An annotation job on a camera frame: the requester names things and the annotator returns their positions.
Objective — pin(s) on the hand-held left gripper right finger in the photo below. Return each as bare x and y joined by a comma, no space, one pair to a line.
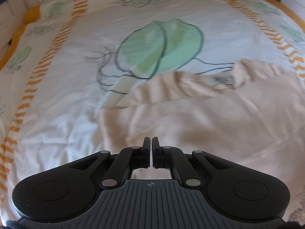
156,152

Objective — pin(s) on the leaf and stripe printed blanket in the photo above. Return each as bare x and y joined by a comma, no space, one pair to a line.
78,81

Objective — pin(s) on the beige printed sweater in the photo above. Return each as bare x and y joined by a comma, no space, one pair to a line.
202,114

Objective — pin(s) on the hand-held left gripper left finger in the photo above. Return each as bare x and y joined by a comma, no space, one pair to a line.
147,152

